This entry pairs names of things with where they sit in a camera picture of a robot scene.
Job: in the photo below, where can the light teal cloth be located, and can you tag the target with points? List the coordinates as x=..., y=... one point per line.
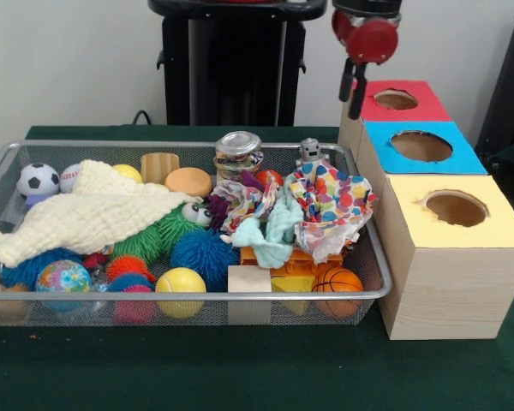
x=278, y=214

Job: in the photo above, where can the shallow clear mesh bin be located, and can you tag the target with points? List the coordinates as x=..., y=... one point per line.
x=47, y=154

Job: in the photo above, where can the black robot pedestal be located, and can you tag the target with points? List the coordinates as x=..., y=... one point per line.
x=240, y=64

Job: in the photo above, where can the cream knitted cloth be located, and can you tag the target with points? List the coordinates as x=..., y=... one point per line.
x=90, y=210

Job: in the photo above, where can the globe print ball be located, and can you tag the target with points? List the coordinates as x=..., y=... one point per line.
x=63, y=277

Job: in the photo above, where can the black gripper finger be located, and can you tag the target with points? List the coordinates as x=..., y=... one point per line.
x=357, y=92
x=347, y=81

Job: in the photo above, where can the crushed silver metal can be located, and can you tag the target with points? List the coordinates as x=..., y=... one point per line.
x=240, y=150

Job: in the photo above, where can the blue spiky ball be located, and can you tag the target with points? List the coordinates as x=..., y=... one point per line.
x=210, y=257
x=43, y=263

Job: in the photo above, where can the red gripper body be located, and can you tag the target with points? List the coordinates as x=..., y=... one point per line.
x=372, y=40

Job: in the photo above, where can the colourful spotted cloth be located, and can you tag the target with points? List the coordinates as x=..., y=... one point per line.
x=334, y=197

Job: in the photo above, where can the black and white soccer ball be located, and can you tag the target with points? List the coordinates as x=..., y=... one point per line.
x=37, y=180

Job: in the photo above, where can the yellow ball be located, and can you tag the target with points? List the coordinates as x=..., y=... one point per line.
x=181, y=282

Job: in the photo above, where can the wooden box with three holes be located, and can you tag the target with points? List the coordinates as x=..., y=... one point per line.
x=454, y=291

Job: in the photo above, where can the black stand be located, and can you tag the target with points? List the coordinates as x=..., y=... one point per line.
x=509, y=85

